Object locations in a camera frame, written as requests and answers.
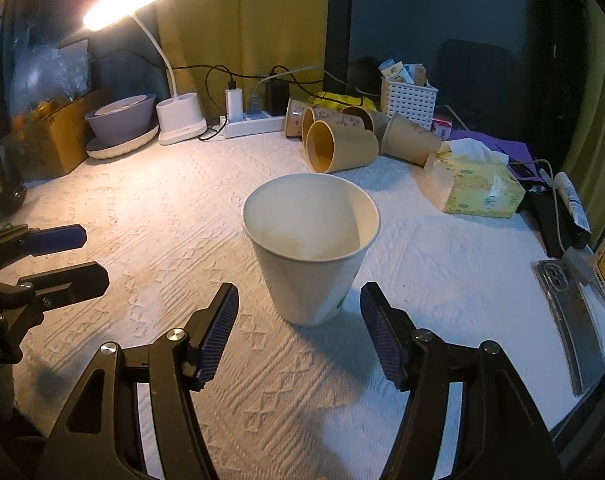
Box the white desk lamp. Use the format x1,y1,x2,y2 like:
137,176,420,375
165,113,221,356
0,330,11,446
81,0,209,148

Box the yellow bag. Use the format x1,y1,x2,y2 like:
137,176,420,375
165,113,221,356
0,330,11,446
307,91,377,110

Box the white paper cup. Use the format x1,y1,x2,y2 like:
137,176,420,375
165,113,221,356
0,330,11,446
242,174,381,326

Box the yellow curtain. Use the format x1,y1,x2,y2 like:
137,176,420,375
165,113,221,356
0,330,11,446
156,0,329,117

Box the front brown paper cup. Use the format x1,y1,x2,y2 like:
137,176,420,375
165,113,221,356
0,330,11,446
305,120,379,174

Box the back brown paper cup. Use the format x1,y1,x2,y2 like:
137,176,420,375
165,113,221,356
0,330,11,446
342,105,391,144

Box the cardboard box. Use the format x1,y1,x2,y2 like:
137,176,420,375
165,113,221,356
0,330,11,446
3,88,112,182

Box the right brown paper cup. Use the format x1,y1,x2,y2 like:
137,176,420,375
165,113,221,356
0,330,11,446
381,114,441,167

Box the printed brown paper cup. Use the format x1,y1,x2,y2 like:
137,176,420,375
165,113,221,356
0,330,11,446
302,106,365,136

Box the black box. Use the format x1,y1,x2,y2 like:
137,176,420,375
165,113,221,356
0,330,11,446
519,185,591,258

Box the phone in clear case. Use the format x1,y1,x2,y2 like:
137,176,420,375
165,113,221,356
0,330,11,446
533,255,605,396

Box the white patterned tablecloth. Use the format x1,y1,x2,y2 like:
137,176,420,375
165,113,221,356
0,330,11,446
0,134,571,479

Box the white tube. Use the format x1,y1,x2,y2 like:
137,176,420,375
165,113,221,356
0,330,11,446
554,171,591,235

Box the black cable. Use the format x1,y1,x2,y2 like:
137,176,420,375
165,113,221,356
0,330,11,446
88,49,379,142

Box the white power strip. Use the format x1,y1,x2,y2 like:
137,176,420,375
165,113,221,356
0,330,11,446
222,110,285,139

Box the purple cloth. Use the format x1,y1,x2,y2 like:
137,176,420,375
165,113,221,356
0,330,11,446
449,129,543,183

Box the white charger plug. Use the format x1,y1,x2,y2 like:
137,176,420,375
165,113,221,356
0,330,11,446
225,86,244,122

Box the yellow tissue box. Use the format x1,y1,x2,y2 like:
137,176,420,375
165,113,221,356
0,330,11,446
424,138,525,219

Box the white plastic basket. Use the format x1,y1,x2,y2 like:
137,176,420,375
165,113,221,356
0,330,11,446
381,78,438,129

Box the pink small box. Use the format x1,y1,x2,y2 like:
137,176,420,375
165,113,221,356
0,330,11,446
432,116,453,141

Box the grey purple bowl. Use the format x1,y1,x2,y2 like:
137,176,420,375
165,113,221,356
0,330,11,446
86,93,156,146

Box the leftmost brown paper cup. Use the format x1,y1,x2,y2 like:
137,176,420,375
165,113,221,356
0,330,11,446
284,99,309,139

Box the clear plastic bag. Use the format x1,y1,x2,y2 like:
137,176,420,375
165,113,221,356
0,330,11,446
8,39,91,118

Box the white round plate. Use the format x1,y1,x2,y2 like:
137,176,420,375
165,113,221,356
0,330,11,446
86,122,159,160

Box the black power adapter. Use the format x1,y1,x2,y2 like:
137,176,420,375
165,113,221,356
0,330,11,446
264,78,289,117

